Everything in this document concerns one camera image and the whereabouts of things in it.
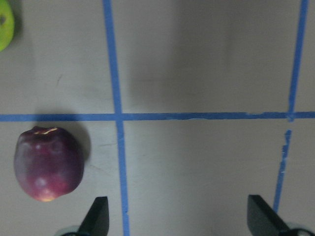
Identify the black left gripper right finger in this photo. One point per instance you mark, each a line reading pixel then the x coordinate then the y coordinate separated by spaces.
pixel 262 220

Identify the dark red apple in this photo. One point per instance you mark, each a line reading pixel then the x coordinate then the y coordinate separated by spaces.
pixel 48 163

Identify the green apple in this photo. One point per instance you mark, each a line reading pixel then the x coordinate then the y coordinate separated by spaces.
pixel 7 24

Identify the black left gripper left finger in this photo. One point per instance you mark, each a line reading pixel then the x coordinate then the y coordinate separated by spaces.
pixel 96 222

